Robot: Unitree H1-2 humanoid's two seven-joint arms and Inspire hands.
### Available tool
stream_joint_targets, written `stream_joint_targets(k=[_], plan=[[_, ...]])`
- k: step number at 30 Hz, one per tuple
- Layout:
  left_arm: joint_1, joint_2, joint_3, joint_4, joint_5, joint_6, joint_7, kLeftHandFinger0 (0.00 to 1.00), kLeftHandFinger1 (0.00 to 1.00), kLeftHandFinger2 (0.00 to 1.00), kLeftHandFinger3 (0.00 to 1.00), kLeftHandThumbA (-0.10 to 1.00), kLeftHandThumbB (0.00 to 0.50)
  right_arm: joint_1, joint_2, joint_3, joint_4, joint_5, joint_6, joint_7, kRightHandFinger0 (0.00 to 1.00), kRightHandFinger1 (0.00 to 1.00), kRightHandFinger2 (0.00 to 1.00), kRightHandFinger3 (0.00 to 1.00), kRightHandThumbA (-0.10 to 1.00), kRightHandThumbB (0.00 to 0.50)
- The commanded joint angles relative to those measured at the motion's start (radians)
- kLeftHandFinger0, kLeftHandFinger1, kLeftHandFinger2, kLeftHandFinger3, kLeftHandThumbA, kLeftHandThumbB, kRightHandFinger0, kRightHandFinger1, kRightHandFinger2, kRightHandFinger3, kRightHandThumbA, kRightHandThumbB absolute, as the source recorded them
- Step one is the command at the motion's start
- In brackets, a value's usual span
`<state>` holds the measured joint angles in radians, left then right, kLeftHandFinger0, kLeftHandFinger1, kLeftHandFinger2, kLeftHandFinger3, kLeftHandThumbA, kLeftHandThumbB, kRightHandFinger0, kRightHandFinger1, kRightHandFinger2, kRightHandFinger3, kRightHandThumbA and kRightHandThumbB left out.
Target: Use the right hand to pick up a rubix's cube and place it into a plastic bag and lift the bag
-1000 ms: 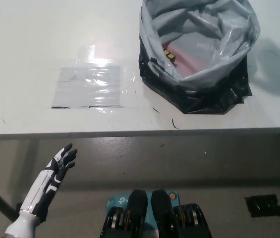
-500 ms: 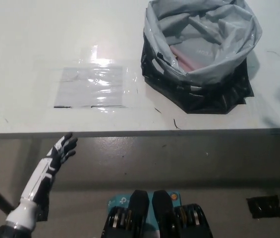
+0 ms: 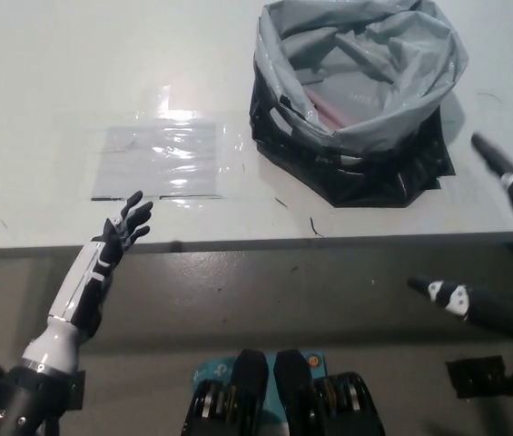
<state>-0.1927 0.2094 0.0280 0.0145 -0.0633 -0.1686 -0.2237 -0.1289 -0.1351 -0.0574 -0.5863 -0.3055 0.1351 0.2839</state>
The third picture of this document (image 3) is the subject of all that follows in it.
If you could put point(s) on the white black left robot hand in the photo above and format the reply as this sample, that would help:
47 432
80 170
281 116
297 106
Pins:
97 259

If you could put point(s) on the teal router box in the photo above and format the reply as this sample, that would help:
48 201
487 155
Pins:
213 370

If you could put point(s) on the clear tape patch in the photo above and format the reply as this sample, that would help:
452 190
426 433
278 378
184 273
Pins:
147 159

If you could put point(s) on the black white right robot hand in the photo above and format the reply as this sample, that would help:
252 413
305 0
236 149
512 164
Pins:
487 306

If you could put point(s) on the pink flat packet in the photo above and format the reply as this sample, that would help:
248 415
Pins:
324 106

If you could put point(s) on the grey black plastic bag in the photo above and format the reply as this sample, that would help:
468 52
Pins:
360 150

